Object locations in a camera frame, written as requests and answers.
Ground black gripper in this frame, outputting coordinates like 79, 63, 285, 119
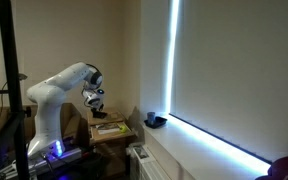
90, 102, 105, 116

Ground black sock with grey trim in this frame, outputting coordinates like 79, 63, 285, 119
92, 111, 109, 120

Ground aluminium robot base rails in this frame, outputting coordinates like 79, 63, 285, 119
0, 146, 84, 178

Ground light wooden drawer cabinet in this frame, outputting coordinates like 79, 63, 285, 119
86, 108, 132, 178

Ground open wooden drawer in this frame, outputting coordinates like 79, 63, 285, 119
89, 122, 136, 145

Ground light wooden drawer unit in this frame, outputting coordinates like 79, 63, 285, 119
0, 102, 82, 143

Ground colourful magazine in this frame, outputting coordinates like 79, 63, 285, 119
95, 122, 122, 136

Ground blue cup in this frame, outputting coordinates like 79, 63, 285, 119
146, 111, 157, 127

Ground dark blue plastic tray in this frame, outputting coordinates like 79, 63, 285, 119
143, 115, 169, 130

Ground white radiator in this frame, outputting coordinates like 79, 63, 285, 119
128, 141, 172, 180

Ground black metal stand pole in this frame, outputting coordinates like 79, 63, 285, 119
0, 0, 32, 180

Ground grey roller window blind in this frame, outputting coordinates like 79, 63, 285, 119
169, 0, 288, 165

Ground thin black hanging cable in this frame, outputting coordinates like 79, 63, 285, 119
0, 81, 9, 133

